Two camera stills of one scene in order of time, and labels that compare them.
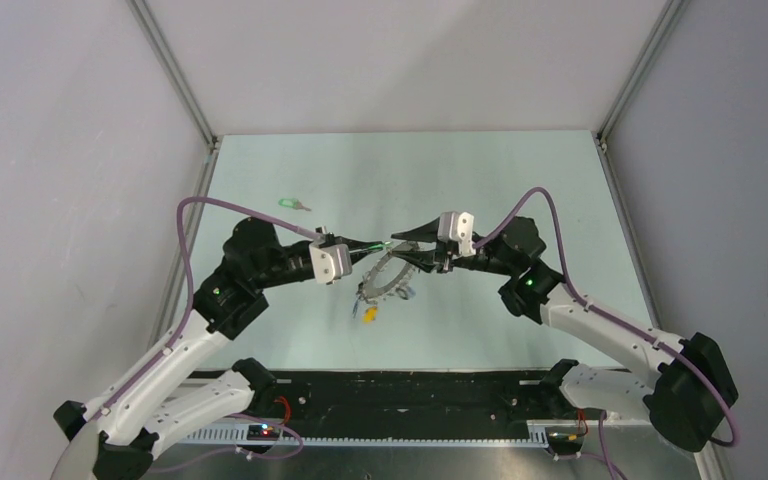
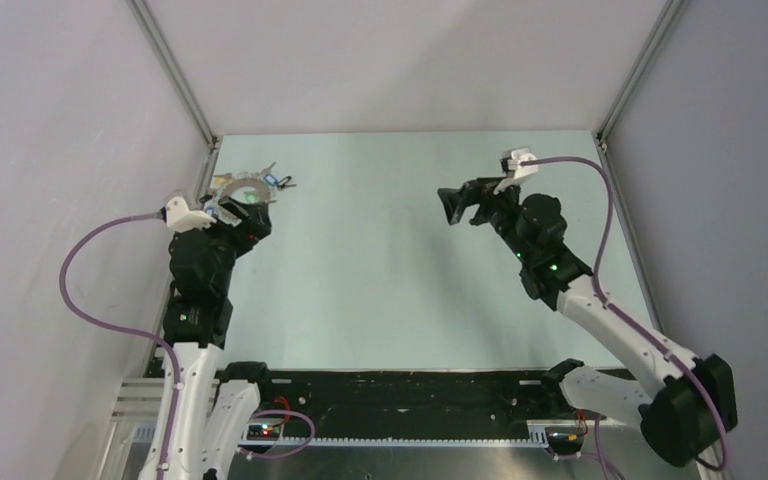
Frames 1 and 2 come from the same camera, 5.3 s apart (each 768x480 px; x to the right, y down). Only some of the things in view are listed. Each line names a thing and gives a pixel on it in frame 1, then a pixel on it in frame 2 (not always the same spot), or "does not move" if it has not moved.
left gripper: [359, 249] -> [249, 230]
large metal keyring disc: [369, 292] -> [244, 182]
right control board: [564, 438] does not move
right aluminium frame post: [672, 13] does not move
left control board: [262, 432] does not move
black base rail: [410, 399] does not move
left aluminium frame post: [175, 70] does not move
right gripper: [443, 259] -> [474, 192]
